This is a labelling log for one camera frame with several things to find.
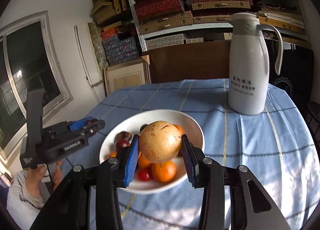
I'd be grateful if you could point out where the large red plum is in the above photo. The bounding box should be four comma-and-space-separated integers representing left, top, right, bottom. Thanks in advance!
116, 139, 130, 151

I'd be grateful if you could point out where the large pale yellow pear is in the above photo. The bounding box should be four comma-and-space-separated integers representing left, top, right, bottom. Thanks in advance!
139, 121, 182, 164

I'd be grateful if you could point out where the grey sleeve left forearm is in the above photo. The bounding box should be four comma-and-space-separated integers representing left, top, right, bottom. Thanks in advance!
7, 170, 45, 229

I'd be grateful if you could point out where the person's left hand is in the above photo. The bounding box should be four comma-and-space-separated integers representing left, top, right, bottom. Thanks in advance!
25, 160, 62, 197

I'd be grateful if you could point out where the small red plum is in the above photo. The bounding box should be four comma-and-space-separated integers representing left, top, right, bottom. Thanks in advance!
137, 168, 153, 182

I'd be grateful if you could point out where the small mandarin in plate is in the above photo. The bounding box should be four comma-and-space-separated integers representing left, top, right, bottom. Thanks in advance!
138, 153, 152, 169

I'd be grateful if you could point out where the mandarin near left finger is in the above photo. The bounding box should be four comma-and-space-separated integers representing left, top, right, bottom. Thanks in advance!
108, 151, 117, 158

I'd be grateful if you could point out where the big mandarin in plate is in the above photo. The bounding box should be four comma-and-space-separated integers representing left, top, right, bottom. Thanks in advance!
151, 161, 177, 183

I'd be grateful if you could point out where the far mandarin in plate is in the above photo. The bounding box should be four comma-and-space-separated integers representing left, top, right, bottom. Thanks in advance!
175, 125, 184, 135

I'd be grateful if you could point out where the white oval ceramic plate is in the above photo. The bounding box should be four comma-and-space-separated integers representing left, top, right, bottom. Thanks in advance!
99, 109, 205, 194

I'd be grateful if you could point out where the dark brown water chestnut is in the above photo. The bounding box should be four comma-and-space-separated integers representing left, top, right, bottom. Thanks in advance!
116, 131, 132, 142

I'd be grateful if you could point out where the beige framed panel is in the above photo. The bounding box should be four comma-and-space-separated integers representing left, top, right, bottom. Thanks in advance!
104, 58, 151, 95

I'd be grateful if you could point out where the blue patterned box stack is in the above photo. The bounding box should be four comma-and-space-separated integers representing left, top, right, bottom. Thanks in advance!
102, 35, 139, 66

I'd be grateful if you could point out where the brown wooden cabinet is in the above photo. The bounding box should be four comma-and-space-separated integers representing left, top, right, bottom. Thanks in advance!
145, 41, 231, 83

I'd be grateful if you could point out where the white thermos jug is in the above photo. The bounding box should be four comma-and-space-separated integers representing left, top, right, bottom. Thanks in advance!
228, 13, 283, 115

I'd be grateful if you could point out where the white metal storage shelf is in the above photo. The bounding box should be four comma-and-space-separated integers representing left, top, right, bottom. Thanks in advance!
129, 0, 308, 51

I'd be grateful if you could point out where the dark window with frame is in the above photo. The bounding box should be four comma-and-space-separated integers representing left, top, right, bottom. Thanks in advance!
1, 11, 73, 162

